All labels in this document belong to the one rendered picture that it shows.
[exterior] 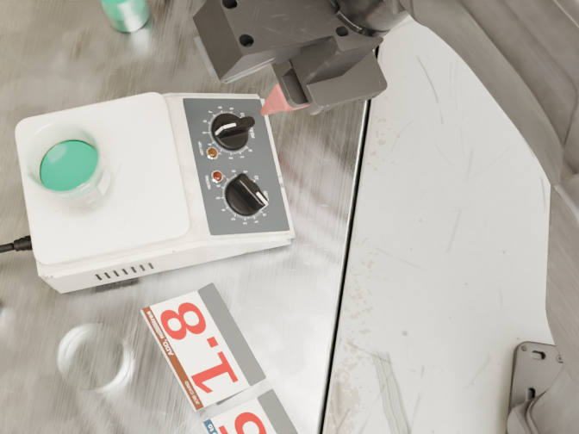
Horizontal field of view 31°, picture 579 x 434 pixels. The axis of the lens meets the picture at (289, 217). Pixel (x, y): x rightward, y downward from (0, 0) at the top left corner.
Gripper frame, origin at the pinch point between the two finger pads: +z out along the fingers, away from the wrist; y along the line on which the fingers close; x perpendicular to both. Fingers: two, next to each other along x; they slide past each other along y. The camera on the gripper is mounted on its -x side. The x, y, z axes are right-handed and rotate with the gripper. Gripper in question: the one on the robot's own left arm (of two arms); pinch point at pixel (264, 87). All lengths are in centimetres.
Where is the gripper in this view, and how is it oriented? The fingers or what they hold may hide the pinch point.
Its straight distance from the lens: 78.9
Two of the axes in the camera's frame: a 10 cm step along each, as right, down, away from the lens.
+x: 7.9, -2.7, 5.5
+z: -4.7, 3.1, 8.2
